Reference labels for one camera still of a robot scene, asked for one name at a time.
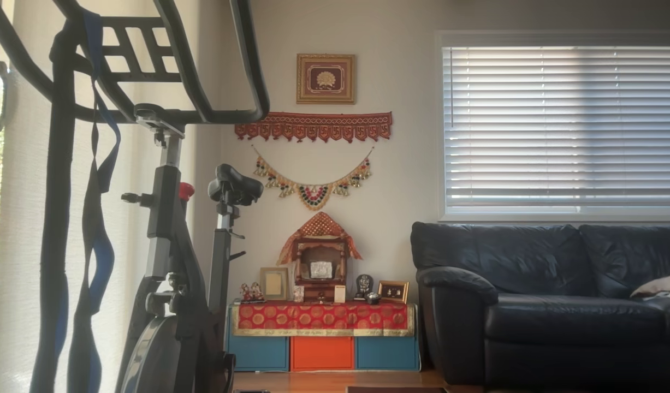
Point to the red gold canopy cloth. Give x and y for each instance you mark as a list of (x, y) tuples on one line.
[(320, 224)]

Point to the wooden shrine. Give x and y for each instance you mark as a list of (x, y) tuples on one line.
[(319, 246)]

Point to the silver idol plaque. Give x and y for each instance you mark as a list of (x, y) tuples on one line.
[(321, 269)]

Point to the dark idol statue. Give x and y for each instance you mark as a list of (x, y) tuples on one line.
[(364, 285)]

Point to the white card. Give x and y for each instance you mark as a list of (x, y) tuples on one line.
[(340, 294)]

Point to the small deity picture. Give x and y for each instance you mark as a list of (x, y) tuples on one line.
[(298, 293)]

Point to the small black bowl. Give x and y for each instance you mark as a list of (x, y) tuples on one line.
[(373, 298)]

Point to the gold framed picture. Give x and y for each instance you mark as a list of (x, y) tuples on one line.
[(326, 79)]

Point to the red gold table cloth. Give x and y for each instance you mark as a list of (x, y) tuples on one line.
[(324, 316)]

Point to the red idol figurines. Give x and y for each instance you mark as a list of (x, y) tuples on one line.
[(252, 293)]

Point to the blue orange cabinet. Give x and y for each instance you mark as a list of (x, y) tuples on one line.
[(322, 353)]

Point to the black exercise bike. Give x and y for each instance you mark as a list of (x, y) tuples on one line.
[(162, 207)]

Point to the black leather sofa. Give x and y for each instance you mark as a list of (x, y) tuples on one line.
[(531, 262)]

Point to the white window blinds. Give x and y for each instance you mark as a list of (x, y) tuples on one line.
[(558, 125)]

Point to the blue black resistance band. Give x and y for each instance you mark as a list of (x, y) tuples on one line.
[(97, 256)]

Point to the white curtain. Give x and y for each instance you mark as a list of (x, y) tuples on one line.
[(23, 218)]

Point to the white cushion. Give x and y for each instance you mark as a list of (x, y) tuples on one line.
[(665, 285)]

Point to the beaded garland wall hanging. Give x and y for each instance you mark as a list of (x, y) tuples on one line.
[(313, 196)]

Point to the red embroidered wall hanging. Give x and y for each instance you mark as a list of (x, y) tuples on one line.
[(313, 123)]

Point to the pale photo frame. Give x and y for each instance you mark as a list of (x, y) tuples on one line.
[(273, 284)]

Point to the small gold photo frame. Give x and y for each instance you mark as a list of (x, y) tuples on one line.
[(393, 292)]

